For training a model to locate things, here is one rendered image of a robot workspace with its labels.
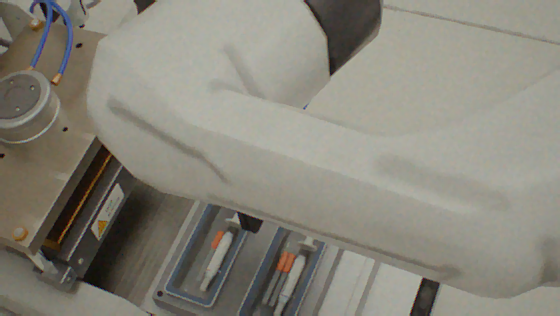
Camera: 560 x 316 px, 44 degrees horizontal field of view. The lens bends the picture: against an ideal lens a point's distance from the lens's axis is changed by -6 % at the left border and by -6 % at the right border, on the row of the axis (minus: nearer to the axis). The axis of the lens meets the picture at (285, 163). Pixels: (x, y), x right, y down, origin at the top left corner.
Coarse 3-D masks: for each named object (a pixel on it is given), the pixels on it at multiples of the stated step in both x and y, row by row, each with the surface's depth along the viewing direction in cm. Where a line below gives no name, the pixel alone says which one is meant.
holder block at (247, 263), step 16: (192, 224) 79; (272, 224) 78; (256, 240) 77; (176, 256) 77; (240, 256) 76; (256, 256) 76; (336, 256) 76; (240, 272) 75; (256, 272) 75; (320, 272) 74; (160, 288) 75; (224, 288) 74; (240, 288) 74; (320, 288) 73; (160, 304) 75; (176, 304) 74; (192, 304) 74; (224, 304) 73; (240, 304) 73; (304, 304) 73; (320, 304) 74
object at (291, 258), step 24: (288, 240) 76; (312, 240) 76; (264, 264) 75; (288, 264) 74; (312, 264) 74; (264, 288) 73; (288, 288) 73; (240, 312) 72; (264, 312) 72; (288, 312) 71
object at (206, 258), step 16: (208, 208) 79; (224, 208) 79; (208, 224) 78; (224, 224) 78; (192, 240) 77; (208, 240) 77; (224, 240) 77; (240, 240) 76; (192, 256) 76; (208, 256) 76; (224, 256) 76; (176, 272) 75; (192, 272) 75; (208, 272) 75; (224, 272) 74; (176, 288) 74; (192, 288) 74; (208, 288) 74; (208, 304) 73
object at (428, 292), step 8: (424, 280) 71; (432, 280) 71; (424, 288) 71; (432, 288) 71; (416, 296) 71; (424, 296) 70; (432, 296) 70; (416, 304) 70; (424, 304) 70; (432, 304) 70; (416, 312) 69; (424, 312) 69
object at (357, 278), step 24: (192, 216) 83; (360, 264) 77; (384, 264) 77; (336, 288) 76; (360, 288) 71; (384, 288) 75; (408, 288) 75; (168, 312) 76; (336, 312) 74; (360, 312) 73; (384, 312) 74; (408, 312) 74; (432, 312) 73
